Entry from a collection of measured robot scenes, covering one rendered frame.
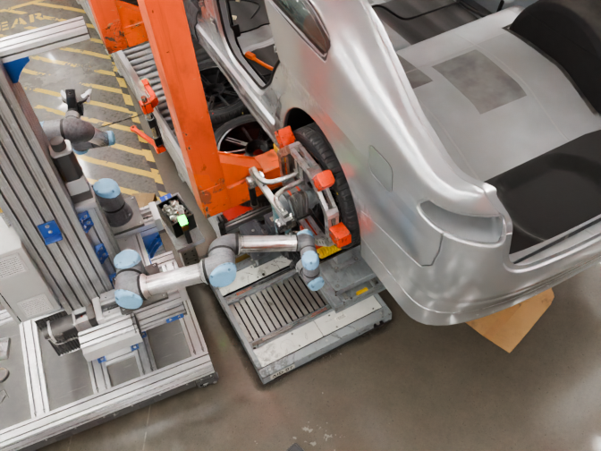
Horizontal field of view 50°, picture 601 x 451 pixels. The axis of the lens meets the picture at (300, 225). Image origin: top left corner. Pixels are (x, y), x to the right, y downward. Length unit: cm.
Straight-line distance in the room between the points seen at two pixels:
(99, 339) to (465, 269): 167
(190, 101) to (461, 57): 156
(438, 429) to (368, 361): 52
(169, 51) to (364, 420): 207
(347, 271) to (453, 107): 109
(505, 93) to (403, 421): 180
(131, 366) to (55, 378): 41
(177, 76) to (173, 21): 27
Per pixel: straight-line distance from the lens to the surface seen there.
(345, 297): 372
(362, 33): 265
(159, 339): 371
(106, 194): 331
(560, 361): 387
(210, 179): 356
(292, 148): 317
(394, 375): 368
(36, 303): 324
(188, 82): 316
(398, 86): 249
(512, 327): 391
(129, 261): 296
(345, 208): 306
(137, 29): 521
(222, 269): 276
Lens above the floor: 325
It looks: 49 degrees down
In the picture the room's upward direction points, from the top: 7 degrees counter-clockwise
